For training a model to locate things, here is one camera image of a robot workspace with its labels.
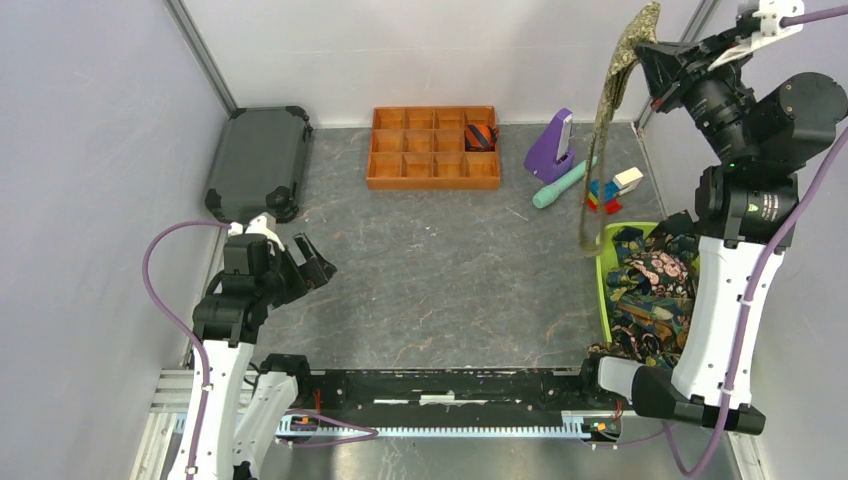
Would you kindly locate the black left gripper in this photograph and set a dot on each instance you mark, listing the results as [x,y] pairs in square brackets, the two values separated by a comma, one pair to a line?
[317,269]

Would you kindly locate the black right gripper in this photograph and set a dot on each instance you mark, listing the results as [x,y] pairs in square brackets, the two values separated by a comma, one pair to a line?
[686,63]

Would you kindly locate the green gold vine tie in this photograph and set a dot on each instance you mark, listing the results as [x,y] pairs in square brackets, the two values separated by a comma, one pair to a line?
[640,29]

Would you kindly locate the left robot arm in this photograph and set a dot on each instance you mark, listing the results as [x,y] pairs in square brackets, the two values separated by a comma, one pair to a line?
[220,441]

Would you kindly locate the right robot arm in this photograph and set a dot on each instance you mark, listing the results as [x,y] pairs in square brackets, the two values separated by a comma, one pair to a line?
[743,206]

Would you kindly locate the dark green hard case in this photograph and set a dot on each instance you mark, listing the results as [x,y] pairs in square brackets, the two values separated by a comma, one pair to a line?
[258,164]

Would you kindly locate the colourful toy brick boat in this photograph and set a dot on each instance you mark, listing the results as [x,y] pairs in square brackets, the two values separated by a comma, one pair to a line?
[621,184]

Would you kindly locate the purple metronome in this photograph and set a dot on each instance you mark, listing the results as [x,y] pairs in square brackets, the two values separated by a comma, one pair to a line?
[552,155]

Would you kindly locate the black gold leaf tie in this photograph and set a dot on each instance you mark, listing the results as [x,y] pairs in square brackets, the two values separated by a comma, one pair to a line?
[675,235]

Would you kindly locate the orange wooden compartment tray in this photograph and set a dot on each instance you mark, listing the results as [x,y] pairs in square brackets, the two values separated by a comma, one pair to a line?
[422,148]

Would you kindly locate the mint green cylinder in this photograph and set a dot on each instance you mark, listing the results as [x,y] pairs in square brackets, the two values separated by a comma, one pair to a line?
[548,194]

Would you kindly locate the lime green plastic bin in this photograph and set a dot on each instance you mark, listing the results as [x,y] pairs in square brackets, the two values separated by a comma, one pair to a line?
[607,260]

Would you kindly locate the rolled orange striped tie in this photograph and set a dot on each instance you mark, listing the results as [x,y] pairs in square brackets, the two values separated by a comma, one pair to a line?
[480,138]

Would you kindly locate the black pink rose tie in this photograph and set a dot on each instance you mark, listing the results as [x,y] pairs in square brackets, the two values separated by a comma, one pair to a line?
[663,274]

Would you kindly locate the navy orange floral tie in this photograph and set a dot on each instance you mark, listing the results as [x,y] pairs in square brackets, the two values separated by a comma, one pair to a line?
[648,329]

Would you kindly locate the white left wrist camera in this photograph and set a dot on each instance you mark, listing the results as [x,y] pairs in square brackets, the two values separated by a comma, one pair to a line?
[263,224]

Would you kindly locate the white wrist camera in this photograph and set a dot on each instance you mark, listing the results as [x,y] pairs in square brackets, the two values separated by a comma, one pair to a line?
[760,24]
[263,224]

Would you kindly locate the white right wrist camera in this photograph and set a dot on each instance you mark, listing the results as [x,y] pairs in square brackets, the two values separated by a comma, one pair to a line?
[760,24]

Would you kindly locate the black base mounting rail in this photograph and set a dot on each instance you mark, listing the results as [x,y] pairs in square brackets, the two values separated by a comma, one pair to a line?
[465,397]

